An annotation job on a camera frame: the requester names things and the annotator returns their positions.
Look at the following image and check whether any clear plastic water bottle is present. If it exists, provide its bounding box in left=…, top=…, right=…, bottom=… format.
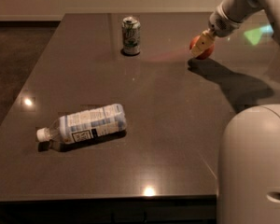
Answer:
left=36, top=104, right=127, bottom=145

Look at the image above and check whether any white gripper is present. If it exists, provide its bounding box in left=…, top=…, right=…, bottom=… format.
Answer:
left=189, top=3, right=242, bottom=58

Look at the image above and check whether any red apple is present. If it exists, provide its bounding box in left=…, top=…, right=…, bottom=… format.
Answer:
left=189, top=35, right=214, bottom=60

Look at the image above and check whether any green 7up can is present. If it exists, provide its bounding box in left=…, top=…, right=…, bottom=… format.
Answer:
left=121, top=16, right=141, bottom=56

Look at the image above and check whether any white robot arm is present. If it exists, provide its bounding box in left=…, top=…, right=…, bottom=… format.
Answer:
left=190, top=0, right=280, bottom=224

